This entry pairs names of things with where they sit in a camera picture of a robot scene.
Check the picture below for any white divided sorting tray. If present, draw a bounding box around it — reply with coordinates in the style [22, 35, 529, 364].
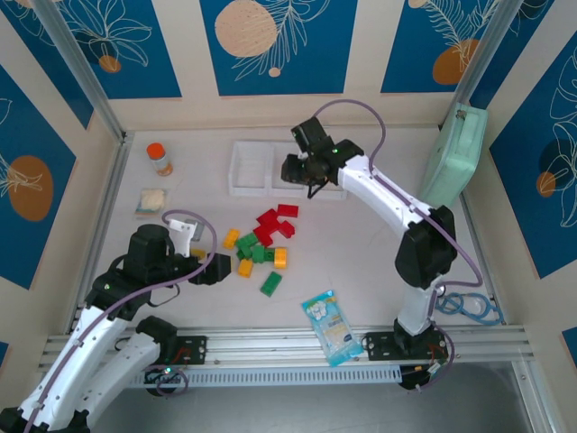
[227, 140, 348, 201]

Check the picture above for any clear packet with cream contents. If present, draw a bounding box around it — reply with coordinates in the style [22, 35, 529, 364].
[133, 188, 170, 221]

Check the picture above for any orange lid spice bottle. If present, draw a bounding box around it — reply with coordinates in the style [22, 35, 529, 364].
[146, 143, 175, 177]

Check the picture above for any black controller board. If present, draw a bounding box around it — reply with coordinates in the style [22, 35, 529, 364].
[398, 363, 452, 394]
[142, 364, 189, 399]

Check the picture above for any mint green zip case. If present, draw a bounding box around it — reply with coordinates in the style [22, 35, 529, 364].
[417, 102, 490, 209]

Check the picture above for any blue snack bag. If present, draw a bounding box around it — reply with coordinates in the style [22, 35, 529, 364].
[300, 288, 365, 369]

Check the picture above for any blue stethoscope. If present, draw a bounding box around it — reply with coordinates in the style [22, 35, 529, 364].
[435, 290, 506, 326]

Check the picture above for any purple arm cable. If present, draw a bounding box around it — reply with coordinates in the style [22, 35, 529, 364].
[24, 209, 219, 433]
[315, 98, 484, 393]

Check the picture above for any aluminium side rail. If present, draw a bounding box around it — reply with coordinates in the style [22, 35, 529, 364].
[66, 132, 133, 335]
[460, 189, 509, 326]

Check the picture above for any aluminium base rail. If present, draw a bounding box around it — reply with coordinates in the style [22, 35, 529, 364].
[38, 324, 529, 373]

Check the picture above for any white slotted cable duct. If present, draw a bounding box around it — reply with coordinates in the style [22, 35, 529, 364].
[130, 364, 402, 389]

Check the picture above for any aluminium frame post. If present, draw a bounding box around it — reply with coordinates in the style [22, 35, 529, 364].
[31, 0, 132, 144]
[452, 0, 524, 109]

